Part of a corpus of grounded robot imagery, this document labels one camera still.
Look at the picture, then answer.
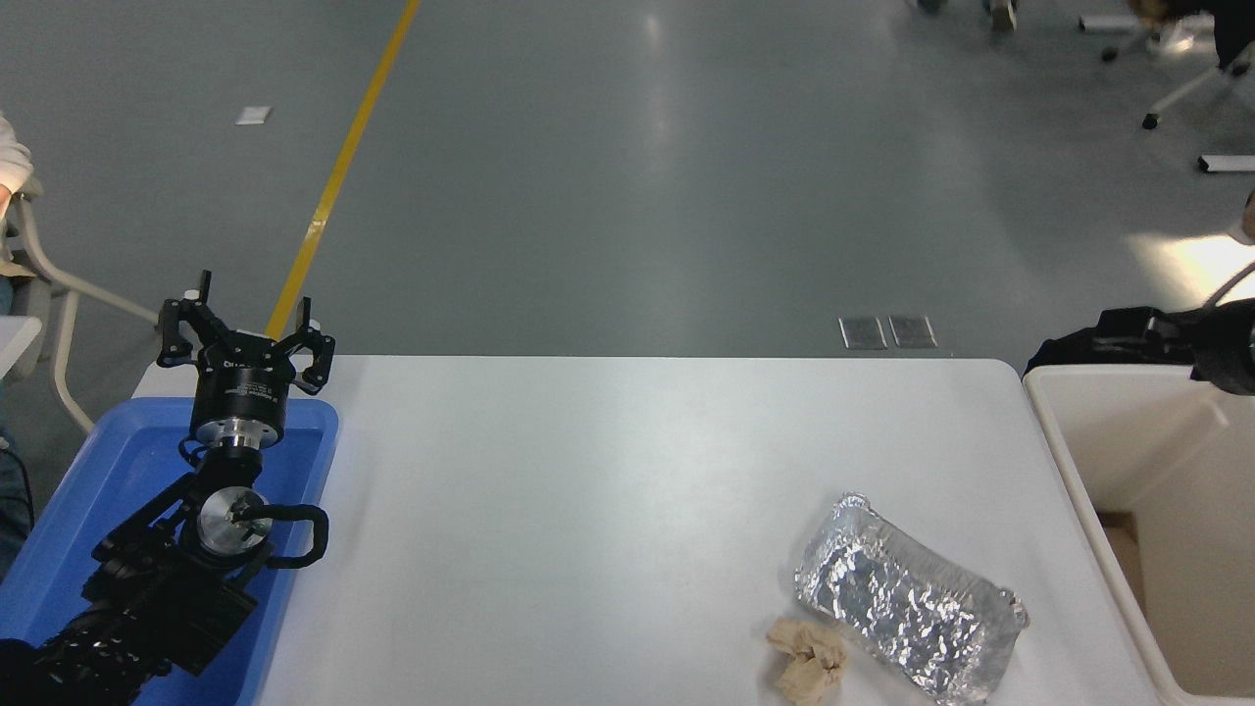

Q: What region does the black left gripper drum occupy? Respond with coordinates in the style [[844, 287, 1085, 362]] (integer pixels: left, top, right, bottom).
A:
[[189, 338, 298, 440]]

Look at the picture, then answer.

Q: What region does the blue plastic tray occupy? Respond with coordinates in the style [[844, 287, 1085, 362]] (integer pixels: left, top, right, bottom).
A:
[[0, 397, 340, 706]]

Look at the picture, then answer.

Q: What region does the white flat panel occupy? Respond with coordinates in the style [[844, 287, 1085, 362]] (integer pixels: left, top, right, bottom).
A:
[[0, 316, 45, 381]]

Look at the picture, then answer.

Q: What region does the yellow floor tape line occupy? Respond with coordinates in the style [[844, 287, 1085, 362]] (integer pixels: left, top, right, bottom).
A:
[[266, 0, 423, 341]]

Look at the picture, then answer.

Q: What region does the seated person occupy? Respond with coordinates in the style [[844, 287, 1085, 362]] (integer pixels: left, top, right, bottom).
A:
[[0, 110, 36, 581]]

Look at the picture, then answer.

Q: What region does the crumpled tan paper ball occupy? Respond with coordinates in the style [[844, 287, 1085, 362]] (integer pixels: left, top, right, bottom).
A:
[[766, 616, 849, 706]]

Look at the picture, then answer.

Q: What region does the crumpled foil tray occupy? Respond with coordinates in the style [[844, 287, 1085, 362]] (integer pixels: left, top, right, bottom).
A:
[[794, 492, 1030, 706]]

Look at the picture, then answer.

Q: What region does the standing person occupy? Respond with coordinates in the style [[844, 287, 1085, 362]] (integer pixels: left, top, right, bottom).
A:
[[912, 0, 1021, 32]]

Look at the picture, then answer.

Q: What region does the white office chair base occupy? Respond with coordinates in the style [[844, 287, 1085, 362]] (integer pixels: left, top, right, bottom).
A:
[[1079, 0, 1218, 63]]

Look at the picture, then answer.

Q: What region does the large pale bin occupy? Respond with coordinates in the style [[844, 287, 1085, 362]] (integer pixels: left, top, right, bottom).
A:
[[1023, 364, 1255, 706]]

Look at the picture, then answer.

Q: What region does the office chair with white base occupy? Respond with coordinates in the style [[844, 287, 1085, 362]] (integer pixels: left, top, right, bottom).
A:
[[1141, 0, 1255, 130]]

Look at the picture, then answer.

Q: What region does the white chair frame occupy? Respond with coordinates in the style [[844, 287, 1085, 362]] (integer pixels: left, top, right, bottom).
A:
[[8, 178, 159, 433]]

